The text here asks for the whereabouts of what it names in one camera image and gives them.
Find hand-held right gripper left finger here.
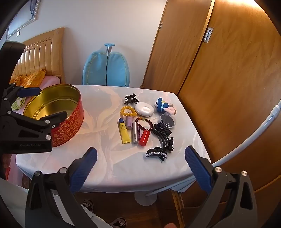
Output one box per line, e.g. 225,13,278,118
25,146,98,228

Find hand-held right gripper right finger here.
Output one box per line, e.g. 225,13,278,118
185,145,258,228

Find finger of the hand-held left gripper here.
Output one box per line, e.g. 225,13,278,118
6,111,68,144
2,83,41,110

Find red round tin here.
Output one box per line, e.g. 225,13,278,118
22,84,84,148

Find pearl bead bracelet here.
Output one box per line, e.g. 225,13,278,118
145,146,169,163

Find black bow hair claw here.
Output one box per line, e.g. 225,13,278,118
153,123,174,152

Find yellow tube with blue cap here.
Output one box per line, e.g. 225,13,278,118
118,118,130,144

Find small round metal lid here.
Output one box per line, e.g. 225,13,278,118
159,113,177,129

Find red cylinder case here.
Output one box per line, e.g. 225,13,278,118
138,129,151,147

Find yellow bead bracelet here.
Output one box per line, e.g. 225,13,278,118
120,106,137,117

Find blue plush doll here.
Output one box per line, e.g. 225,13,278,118
154,98,177,115

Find black bow hair clip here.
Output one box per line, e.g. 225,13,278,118
124,94,139,104

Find white oval compact case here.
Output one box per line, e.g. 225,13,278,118
135,102,154,116

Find orange frilled pillow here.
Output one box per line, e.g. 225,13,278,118
10,70,46,91

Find green cabbage plush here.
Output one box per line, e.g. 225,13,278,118
11,96,26,110

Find panda print slipper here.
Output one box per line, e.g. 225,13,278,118
81,199,95,213
110,217,127,228

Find person's pale trousers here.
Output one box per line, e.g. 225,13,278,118
0,177,110,228

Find white round table base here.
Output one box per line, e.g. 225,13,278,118
134,190,159,206

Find silver purple lipstick tube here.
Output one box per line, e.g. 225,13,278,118
132,122,141,144

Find white metal tube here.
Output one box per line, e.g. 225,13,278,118
145,105,281,196

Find silver framed picture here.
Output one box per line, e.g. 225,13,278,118
6,0,41,40

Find blue padded chair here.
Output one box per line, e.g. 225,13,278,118
82,43,131,86

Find wooden door with keyhole plate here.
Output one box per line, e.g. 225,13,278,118
142,0,214,95

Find dark red bead bracelet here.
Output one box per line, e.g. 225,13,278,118
134,117,153,132

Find wooden door with recessed handle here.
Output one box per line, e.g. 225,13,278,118
177,0,281,191

